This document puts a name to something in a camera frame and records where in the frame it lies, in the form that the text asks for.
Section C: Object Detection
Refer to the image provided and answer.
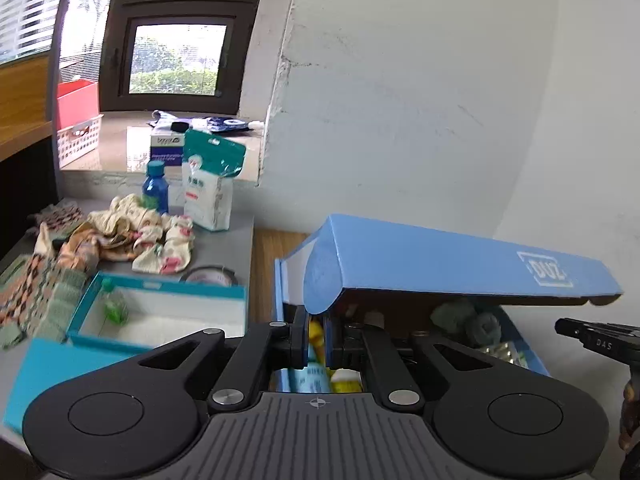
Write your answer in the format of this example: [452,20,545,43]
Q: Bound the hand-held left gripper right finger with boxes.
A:
[324,311,502,414]

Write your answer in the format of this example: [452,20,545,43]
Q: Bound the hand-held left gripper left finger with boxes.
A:
[134,305,309,412]

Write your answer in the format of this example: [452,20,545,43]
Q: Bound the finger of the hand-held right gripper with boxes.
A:
[554,317,640,362]

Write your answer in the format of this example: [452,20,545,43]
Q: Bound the blue cardboard box with lid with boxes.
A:
[272,213,624,393]

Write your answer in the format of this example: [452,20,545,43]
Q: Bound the person's right hand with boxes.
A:
[618,367,640,456]

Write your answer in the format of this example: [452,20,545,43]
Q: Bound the yellow bottle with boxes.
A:
[308,316,327,363]

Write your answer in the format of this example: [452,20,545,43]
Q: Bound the yellow and white packet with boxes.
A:
[329,368,364,394]

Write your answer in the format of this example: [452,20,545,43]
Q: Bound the blue and white small box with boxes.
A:
[289,361,332,394]

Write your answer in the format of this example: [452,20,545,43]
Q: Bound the silver blister pack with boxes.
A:
[477,341,530,370]

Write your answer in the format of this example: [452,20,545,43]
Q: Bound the tape roll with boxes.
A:
[181,264,238,288]

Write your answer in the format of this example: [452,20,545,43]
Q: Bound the green rolled socks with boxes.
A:
[431,299,504,349]

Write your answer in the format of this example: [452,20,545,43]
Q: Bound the teal cardboard box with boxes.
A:
[65,271,249,352]

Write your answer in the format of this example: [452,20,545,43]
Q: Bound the white and green pouch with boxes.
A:
[181,128,247,232]

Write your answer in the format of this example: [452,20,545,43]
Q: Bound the cream floral socks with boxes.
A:
[88,193,195,275]

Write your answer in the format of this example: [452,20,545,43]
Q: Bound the small green bottle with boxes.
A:
[101,279,129,325]

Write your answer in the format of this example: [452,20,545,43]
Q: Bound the blue plastic bottle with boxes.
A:
[142,161,170,215]

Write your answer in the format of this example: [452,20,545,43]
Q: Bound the blue and white packets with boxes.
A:
[146,109,264,135]

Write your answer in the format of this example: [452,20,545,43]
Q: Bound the white and purple carton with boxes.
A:
[149,127,187,165]

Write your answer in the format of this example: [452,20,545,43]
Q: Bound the teal box lid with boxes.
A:
[2,337,151,436]

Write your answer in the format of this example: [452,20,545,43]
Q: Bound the orange patterned socks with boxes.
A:
[0,199,103,351]

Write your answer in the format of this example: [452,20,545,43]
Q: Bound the white plastic basket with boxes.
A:
[55,113,105,169]

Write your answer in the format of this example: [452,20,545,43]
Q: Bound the red box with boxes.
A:
[55,79,100,131]

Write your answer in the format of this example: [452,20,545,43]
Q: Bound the wooden shelf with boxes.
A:
[0,52,55,163]

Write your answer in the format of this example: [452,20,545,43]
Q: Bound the dark window frame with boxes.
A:
[97,0,273,117]

